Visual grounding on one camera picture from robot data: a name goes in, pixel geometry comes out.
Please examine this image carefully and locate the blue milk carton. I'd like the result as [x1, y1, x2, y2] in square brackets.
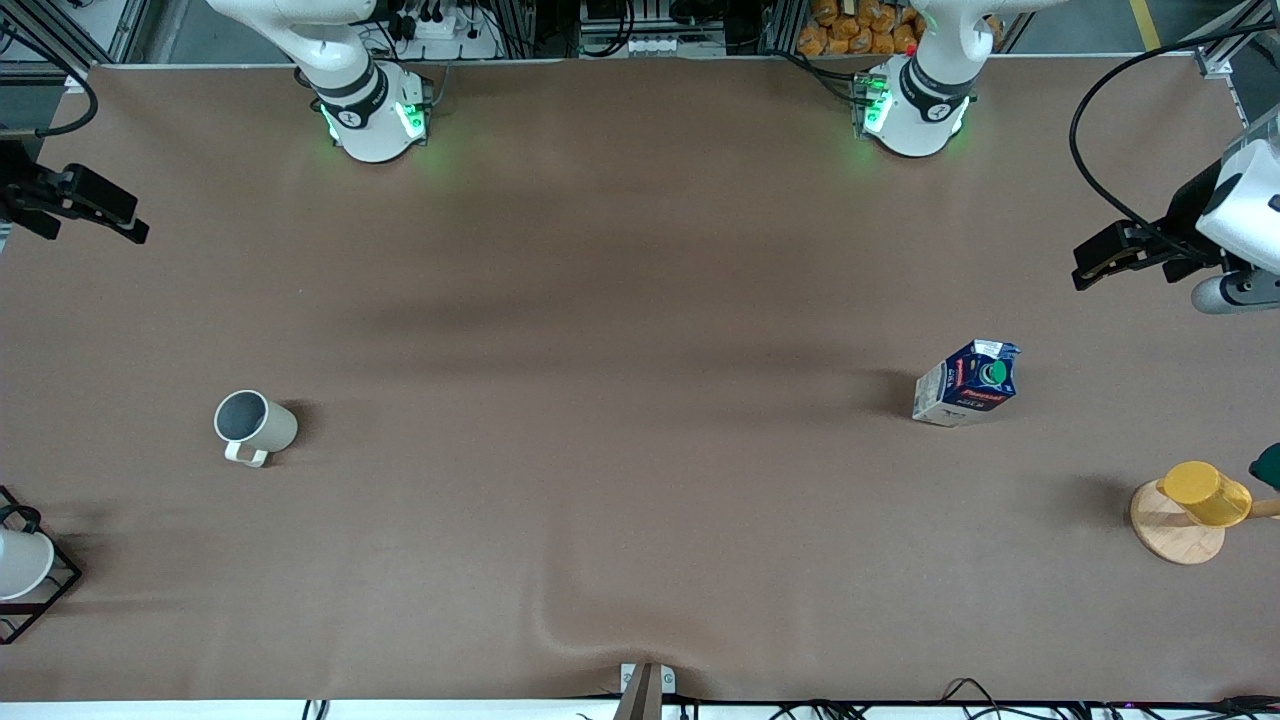
[911, 339, 1022, 429]

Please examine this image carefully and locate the beige mug with handle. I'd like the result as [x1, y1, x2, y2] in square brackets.
[213, 389, 299, 468]

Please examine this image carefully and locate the yellow plastic cup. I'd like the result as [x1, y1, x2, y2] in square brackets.
[1157, 460, 1253, 528]

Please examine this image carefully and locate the wooden mug stand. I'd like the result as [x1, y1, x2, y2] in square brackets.
[1130, 478, 1280, 566]

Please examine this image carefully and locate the pile of orange bread rolls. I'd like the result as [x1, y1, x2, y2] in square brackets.
[797, 0, 1001, 57]

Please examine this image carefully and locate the white bowl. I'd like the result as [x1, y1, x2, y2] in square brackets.
[0, 527, 56, 601]

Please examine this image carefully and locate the white power strip with plugs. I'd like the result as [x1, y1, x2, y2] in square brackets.
[385, 0, 501, 59]

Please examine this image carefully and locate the small white power strip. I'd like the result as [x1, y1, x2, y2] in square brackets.
[625, 35, 726, 57]

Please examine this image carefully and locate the brown table cover sheet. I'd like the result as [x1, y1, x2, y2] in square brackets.
[0, 55, 1280, 706]

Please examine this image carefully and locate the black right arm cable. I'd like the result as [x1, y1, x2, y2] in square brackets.
[0, 20, 101, 138]

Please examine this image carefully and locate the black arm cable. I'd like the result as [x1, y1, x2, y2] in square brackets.
[0, 20, 101, 138]
[1068, 22, 1280, 251]

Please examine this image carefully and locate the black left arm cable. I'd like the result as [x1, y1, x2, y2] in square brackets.
[1068, 22, 1280, 251]

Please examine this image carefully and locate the aluminium frame profile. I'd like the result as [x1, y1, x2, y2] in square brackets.
[0, 0, 151, 81]
[1195, 0, 1280, 79]

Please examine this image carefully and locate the black base cable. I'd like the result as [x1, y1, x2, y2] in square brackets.
[775, 48, 871, 106]

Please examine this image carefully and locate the black wire rack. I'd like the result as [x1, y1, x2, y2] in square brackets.
[0, 485, 83, 646]

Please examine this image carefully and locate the black cable bundle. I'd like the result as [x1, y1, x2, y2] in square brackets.
[770, 678, 1280, 720]

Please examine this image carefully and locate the grey metal mounting bracket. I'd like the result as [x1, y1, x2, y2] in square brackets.
[615, 662, 677, 720]

